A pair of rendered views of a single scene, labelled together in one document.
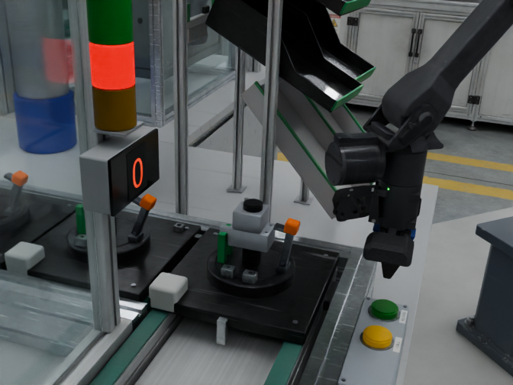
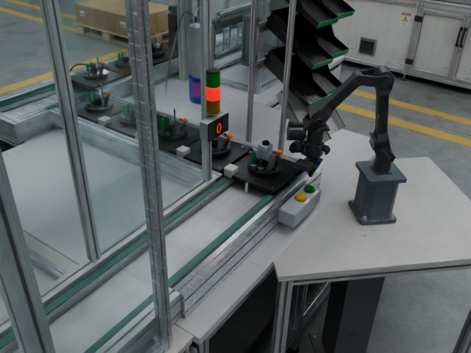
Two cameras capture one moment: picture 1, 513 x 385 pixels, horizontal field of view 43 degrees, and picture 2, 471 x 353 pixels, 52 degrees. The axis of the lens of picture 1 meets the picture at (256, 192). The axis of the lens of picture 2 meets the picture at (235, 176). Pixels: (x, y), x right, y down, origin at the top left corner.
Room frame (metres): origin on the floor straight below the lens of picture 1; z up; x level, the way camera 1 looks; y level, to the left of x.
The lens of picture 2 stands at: (-0.76, -0.38, 1.99)
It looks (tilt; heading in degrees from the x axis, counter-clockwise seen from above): 32 degrees down; 17
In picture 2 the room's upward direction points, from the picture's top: 2 degrees clockwise
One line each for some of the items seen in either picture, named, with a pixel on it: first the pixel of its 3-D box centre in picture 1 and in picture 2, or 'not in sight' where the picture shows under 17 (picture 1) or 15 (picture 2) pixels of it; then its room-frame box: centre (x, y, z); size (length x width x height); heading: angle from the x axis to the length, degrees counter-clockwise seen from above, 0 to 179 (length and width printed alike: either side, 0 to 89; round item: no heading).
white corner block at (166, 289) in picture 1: (168, 292); (230, 171); (0.82, 0.13, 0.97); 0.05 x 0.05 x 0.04; 73
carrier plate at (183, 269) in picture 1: (250, 278); (264, 170); (0.88, 0.00, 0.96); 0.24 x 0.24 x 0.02; 73
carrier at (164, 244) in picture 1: (107, 221); (214, 141); (0.96, 0.25, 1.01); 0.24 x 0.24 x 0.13; 73
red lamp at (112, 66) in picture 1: (112, 63); (212, 92); (0.73, 0.17, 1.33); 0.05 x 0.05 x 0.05
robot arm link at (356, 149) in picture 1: (378, 141); (304, 125); (0.79, -0.15, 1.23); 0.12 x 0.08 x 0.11; 107
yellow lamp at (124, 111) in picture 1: (114, 105); (213, 105); (0.73, 0.17, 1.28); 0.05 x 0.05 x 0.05
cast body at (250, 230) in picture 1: (246, 221); (263, 148); (0.88, 0.01, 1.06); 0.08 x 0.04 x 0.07; 73
